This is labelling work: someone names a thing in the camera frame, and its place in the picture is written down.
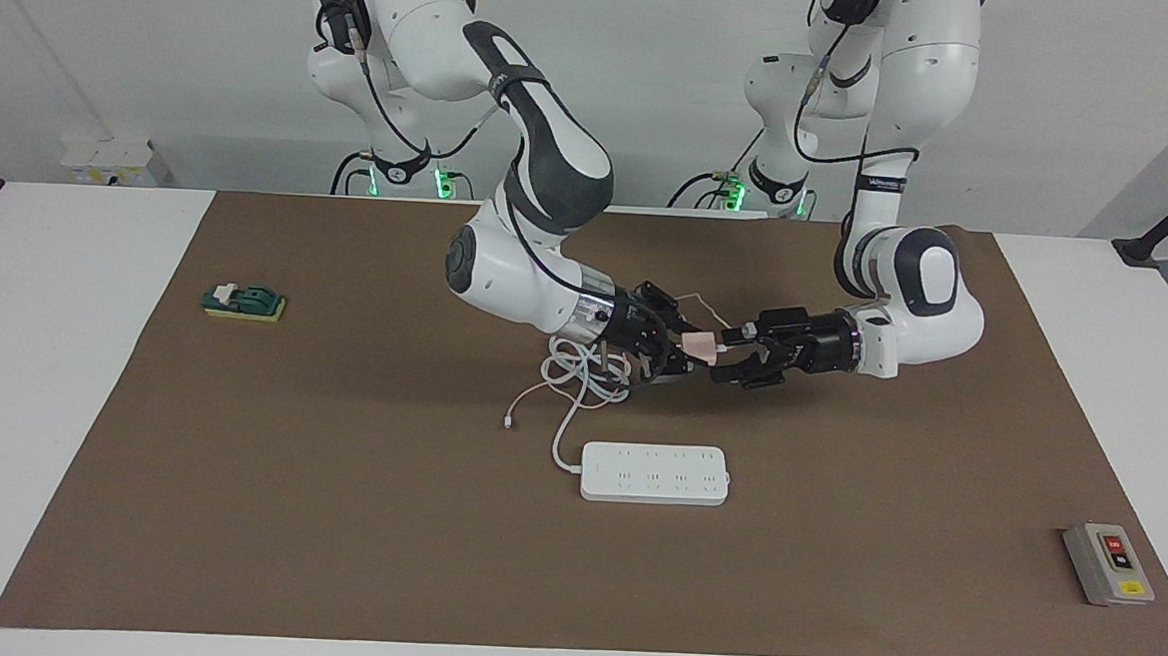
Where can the white power strip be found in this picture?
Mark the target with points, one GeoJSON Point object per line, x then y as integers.
{"type": "Point", "coordinates": [656, 474]}

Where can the green knife switch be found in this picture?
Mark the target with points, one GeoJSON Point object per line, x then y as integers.
{"type": "Point", "coordinates": [245, 302]}

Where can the brown table mat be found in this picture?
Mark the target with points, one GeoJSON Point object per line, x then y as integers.
{"type": "Point", "coordinates": [334, 515]}

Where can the grey push button box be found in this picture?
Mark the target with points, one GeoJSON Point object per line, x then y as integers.
{"type": "Point", "coordinates": [1106, 570]}

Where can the white box yellow labels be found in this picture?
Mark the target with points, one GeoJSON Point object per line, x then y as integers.
{"type": "Point", "coordinates": [113, 158]}

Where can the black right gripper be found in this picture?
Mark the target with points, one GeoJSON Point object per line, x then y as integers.
{"type": "Point", "coordinates": [634, 326]}

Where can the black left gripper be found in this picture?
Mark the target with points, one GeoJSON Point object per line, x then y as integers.
{"type": "Point", "coordinates": [813, 342]}

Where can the pink charger adapter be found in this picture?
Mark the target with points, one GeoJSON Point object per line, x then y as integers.
{"type": "Point", "coordinates": [700, 346]}

